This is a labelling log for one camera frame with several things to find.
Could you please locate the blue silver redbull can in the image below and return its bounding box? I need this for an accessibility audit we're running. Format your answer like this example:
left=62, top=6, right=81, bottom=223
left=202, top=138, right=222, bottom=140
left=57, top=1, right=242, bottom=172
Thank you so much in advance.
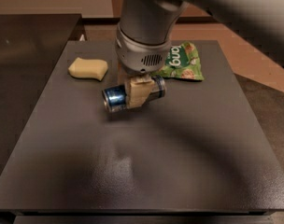
left=102, top=75, right=166, bottom=113

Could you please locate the green snack bag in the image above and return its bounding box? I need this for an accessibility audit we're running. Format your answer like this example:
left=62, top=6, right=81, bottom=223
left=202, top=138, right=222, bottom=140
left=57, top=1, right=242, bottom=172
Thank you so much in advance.
left=152, top=41, right=205, bottom=81

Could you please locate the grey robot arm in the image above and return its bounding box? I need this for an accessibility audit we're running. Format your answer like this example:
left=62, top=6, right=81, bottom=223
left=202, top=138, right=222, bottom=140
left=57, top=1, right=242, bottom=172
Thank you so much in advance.
left=116, top=0, right=284, bottom=75

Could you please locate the dark side table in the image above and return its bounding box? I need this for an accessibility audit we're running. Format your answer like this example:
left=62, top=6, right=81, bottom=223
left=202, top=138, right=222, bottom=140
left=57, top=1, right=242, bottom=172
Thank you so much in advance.
left=0, top=14, right=85, bottom=175

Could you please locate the beige taped gripper finger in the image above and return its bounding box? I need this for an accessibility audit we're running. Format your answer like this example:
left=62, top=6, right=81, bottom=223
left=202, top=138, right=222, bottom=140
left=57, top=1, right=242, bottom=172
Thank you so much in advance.
left=124, top=75, right=154, bottom=108

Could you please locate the yellow sponge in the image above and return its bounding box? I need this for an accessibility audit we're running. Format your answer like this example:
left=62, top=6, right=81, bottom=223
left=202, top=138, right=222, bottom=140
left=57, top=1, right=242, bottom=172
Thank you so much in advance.
left=68, top=58, right=108, bottom=81

